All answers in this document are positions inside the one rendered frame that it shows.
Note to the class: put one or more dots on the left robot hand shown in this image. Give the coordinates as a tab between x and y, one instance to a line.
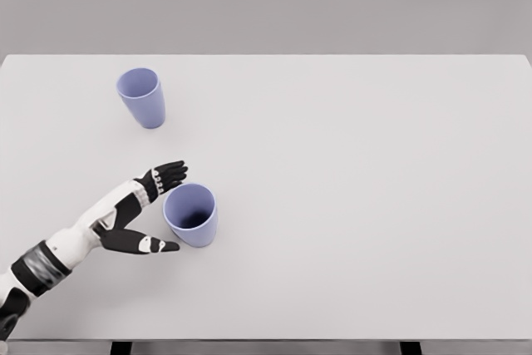
120	207

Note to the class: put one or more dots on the lavender plastic cup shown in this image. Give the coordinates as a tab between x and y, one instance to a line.
141	95
191	213

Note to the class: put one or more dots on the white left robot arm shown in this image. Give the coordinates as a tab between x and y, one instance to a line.
39	265

